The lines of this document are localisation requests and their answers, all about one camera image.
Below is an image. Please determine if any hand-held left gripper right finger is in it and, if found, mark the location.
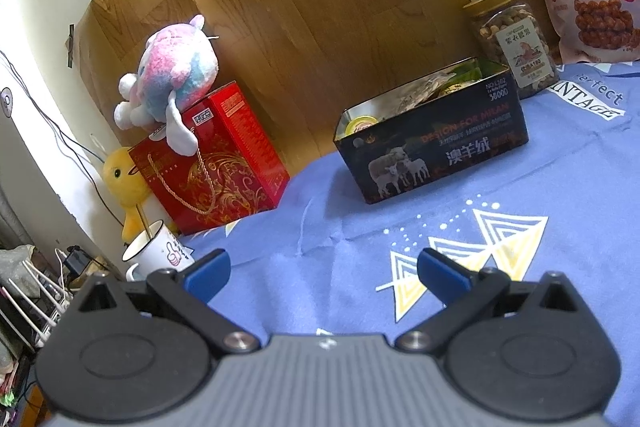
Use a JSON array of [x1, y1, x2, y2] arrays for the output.
[[397, 248, 591, 354]]

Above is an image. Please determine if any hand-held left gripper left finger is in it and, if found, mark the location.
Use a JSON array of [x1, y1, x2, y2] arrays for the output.
[[75, 249, 261, 355]]

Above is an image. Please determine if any black printed storage box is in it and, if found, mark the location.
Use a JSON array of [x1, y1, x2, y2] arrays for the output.
[[332, 57, 530, 206]]

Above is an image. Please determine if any white mug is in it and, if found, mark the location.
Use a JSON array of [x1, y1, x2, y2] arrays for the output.
[[121, 219, 197, 283]]

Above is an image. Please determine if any blue printed cloth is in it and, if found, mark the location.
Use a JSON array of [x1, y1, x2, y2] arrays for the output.
[[177, 57, 640, 427]]

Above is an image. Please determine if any red gift box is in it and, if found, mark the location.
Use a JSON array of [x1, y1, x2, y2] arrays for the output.
[[129, 81, 291, 236]]

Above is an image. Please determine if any yellow plush toy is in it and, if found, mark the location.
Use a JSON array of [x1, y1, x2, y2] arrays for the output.
[[102, 146, 179, 244]]

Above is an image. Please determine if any black power adapter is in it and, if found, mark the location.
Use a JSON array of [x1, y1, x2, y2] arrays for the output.
[[65, 247, 94, 276]]

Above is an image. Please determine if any grey crumpled bag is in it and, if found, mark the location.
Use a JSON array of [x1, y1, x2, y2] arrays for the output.
[[0, 244, 37, 299]]

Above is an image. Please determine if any green snack packet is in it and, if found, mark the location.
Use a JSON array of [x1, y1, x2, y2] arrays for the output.
[[452, 59, 502, 84]]

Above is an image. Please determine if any pink plush toy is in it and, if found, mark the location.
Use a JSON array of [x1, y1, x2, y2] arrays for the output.
[[114, 14, 219, 156]]

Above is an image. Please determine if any nut jar with wooden lid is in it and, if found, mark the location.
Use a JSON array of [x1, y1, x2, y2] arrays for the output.
[[462, 0, 561, 100]]

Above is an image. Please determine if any white wire rack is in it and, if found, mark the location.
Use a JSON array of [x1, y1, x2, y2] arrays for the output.
[[0, 252, 72, 349]]

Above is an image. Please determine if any black wall cable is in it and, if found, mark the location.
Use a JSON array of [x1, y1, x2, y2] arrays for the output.
[[0, 49, 127, 229]]

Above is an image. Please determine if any wood pattern wall sheet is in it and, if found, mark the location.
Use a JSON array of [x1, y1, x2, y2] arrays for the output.
[[75, 0, 482, 194]]

